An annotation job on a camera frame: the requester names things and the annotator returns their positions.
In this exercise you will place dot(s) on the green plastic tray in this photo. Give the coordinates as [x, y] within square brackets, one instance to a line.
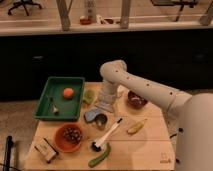
[69, 109]

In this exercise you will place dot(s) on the red white object on shelf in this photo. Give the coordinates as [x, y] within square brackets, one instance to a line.
[89, 15]

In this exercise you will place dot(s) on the black stand at left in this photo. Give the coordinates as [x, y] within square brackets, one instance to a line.
[7, 155]

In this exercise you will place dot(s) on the black office chair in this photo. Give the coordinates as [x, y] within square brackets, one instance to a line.
[23, 3]

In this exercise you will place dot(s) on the small white box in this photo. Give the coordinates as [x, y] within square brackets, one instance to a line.
[47, 151]

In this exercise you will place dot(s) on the small metal utensil in tray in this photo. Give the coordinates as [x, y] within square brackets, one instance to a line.
[55, 109]

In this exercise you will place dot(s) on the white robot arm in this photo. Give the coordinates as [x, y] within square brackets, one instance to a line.
[194, 146]

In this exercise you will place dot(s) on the orange fruit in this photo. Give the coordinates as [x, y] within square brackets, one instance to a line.
[68, 93]

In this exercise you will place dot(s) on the green pepper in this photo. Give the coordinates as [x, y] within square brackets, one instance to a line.
[101, 157]

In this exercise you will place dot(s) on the metal cup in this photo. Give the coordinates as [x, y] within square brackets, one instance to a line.
[101, 121]

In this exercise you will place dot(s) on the orange bowl with nuts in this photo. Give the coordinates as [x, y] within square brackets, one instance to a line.
[68, 137]

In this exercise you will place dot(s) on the dark red bowl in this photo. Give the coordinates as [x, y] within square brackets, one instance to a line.
[136, 101]

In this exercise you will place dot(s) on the white handled black brush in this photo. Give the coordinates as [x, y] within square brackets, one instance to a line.
[96, 145]

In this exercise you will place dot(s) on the yellow banana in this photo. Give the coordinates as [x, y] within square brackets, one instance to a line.
[136, 127]

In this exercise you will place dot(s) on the blue grey cloth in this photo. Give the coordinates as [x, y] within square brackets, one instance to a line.
[90, 115]

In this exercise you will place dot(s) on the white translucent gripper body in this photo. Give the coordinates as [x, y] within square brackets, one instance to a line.
[106, 98]

